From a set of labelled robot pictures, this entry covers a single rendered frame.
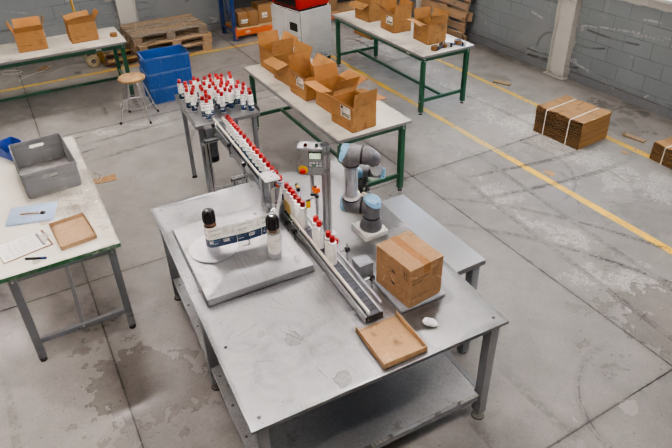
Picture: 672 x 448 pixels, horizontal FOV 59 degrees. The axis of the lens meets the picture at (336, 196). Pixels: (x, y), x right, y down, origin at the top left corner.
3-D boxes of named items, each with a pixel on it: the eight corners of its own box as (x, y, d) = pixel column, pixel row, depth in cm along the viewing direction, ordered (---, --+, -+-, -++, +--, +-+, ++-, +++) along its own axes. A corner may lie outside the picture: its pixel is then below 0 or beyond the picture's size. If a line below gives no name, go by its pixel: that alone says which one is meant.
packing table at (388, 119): (249, 128, 727) (243, 67, 686) (307, 113, 760) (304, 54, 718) (339, 214, 565) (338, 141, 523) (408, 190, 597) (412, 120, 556)
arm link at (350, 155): (361, 218, 389) (361, 153, 351) (338, 214, 391) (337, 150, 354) (364, 205, 397) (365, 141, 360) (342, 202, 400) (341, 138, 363)
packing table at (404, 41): (332, 65, 906) (331, 14, 864) (376, 56, 939) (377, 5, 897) (419, 117, 743) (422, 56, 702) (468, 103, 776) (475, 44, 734)
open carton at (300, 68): (280, 92, 619) (277, 57, 599) (317, 82, 640) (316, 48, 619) (298, 104, 592) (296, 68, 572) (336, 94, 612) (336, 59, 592)
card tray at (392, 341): (355, 331, 321) (355, 326, 319) (396, 315, 331) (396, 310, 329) (384, 369, 299) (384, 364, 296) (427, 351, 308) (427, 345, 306)
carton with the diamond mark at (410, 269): (375, 280, 353) (376, 244, 339) (406, 265, 365) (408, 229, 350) (408, 309, 332) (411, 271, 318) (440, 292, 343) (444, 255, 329)
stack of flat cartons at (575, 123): (531, 130, 706) (535, 105, 689) (560, 118, 731) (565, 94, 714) (577, 150, 661) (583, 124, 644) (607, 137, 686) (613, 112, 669)
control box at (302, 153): (301, 167, 383) (299, 140, 372) (327, 168, 380) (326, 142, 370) (298, 175, 374) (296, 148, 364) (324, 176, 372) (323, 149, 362)
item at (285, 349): (150, 210, 430) (150, 208, 428) (335, 161, 486) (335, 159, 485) (251, 435, 271) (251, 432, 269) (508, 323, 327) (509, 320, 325)
